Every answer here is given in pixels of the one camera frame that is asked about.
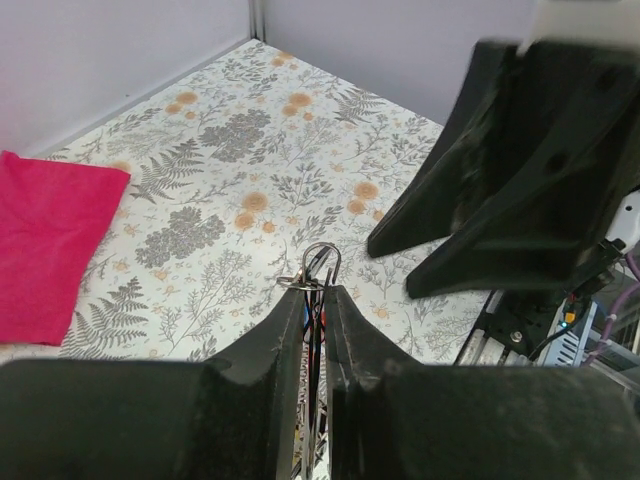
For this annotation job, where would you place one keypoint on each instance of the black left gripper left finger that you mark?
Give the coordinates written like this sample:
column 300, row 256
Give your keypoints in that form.
column 231, row 416

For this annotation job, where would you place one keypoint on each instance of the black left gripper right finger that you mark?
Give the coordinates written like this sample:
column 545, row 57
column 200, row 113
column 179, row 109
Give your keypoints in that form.
column 393, row 417

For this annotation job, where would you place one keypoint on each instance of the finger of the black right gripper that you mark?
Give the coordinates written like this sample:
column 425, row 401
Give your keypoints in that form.
column 424, row 212
column 546, row 160

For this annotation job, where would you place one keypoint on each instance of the large metal keyring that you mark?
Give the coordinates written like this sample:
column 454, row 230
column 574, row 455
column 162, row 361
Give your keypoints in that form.
column 319, row 269

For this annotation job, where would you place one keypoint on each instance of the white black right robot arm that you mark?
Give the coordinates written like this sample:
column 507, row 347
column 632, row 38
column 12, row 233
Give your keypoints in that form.
column 625, row 215

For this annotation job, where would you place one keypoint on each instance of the floral table mat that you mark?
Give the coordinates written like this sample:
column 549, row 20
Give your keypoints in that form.
column 236, row 170

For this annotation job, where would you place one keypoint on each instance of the folded pink cloth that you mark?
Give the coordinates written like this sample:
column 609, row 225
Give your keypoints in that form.
column 54, row 215

